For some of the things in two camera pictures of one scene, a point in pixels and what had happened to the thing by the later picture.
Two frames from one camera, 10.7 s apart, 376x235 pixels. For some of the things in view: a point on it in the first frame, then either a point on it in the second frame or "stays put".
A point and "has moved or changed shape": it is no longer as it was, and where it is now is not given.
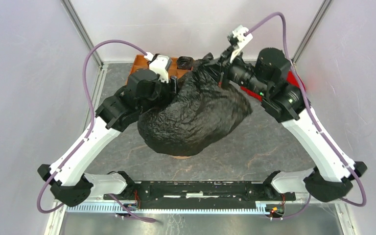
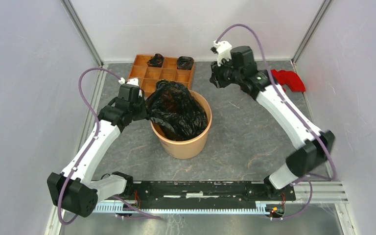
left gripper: [173, 82] to [144, 114]
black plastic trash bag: [202, 112] has moved or changed shape
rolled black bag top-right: [185, 62] stays put
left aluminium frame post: [78, 25] stays put
